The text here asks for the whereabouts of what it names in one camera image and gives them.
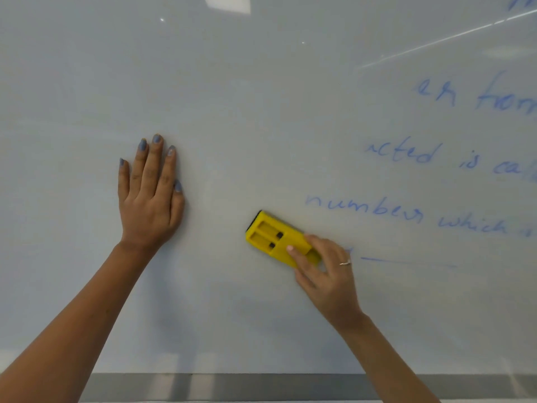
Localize person's left hand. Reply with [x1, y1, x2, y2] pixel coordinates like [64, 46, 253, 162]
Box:
[117, 134, 186, 253]

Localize person's right hand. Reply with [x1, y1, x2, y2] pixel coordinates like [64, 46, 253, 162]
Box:
[286, 233, 364, 331]

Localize yellow whiteboard eraser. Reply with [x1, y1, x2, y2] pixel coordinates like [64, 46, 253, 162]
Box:
[244, 210, 323, 270]

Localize white whiteboard with blue writing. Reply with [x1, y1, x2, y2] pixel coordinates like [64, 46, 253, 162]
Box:
[0, 0, 537, 376]

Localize person's left forearm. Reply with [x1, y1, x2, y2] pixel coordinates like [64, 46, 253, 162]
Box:
[0, 242, 162, 403]

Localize person's right forearm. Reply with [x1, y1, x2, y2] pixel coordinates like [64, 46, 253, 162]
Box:
[338, 313, 441, 403]

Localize silver metal whiteboard tray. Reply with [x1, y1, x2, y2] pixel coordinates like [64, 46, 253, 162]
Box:
[79, 373, 537, 402]

